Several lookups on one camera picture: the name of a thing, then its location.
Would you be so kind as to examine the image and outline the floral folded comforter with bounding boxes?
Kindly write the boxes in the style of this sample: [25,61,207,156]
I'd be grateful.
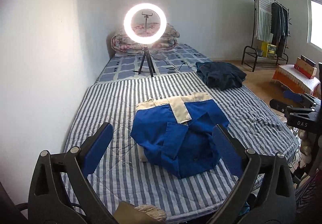
[111,22,180,55]

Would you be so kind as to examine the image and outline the stacked boxes on bench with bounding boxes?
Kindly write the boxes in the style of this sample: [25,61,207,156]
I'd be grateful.
[294,57,317,79]

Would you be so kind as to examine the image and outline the window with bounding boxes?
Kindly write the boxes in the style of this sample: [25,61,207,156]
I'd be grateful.
[307,0,322,51]

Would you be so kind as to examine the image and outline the striped hanging cloth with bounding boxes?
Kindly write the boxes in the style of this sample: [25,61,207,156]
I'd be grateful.
[255,0,273,43]

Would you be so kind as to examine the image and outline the orange covered bench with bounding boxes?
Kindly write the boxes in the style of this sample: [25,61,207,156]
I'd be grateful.
[272,64,320,96]

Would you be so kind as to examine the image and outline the yellow box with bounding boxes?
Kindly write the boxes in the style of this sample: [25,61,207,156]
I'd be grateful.
[261,42,276,58]

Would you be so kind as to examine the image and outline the dark teal folded garment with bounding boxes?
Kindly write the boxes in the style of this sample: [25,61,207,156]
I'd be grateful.
[195,61,247,91]

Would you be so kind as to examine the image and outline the black power cable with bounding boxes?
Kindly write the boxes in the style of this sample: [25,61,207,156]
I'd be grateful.
[163,59,199,74]

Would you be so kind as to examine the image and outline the ring light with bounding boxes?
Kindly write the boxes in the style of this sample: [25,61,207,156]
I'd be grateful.
[123,3,167,45]

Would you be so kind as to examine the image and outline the dark hanging clothes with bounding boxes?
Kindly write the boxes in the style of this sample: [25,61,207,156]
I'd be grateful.
[271,2,289,58]

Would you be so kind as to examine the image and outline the blue checked bed sheet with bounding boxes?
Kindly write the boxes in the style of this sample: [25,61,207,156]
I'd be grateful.
[95,43,212,85]

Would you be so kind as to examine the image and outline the beige and blue jacket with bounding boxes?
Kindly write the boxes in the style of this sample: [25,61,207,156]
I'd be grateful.
[130,92,229,179]

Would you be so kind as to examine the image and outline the black clothes rack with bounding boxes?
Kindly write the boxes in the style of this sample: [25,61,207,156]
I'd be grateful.
[241,0,290,72]

